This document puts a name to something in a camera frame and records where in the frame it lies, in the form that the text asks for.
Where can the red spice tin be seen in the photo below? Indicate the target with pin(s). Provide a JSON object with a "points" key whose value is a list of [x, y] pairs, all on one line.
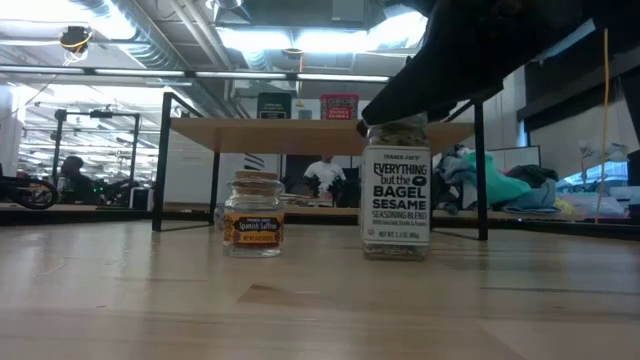
{"points": [[339, 107]]}

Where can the bagel seasoning jar white lid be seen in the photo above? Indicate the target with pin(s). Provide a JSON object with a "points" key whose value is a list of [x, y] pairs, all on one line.
{"points": [[396, 200]]}

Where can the saffron jar cork lid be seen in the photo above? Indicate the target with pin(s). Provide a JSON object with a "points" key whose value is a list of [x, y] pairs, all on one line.
{"points": [[253, 225]]}

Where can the wooden shelf black metal legs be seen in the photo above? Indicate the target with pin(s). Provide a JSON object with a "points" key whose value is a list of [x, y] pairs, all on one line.
{"points": [[300, 135]]}

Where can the person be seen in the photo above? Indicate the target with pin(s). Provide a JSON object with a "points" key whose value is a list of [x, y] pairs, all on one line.
{"points": [[325, 175], [75, 170]]}

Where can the pile of clothes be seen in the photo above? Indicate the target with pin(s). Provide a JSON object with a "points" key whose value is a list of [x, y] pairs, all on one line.
{"points": [[495, 185]]}

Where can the black round ceiling device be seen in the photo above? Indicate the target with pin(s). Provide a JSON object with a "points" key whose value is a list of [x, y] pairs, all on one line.
{"points": [[75, 37]]}

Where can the black curved object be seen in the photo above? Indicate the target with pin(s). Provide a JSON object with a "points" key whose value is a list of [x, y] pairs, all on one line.
{"points": [[12, 182]]}

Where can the silver ventilation duct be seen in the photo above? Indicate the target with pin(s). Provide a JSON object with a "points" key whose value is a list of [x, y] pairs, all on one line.
{"points": [[145, 50]]}

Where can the black background frame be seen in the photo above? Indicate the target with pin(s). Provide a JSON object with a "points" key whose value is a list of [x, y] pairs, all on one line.
{"points": [[59, 150]]}

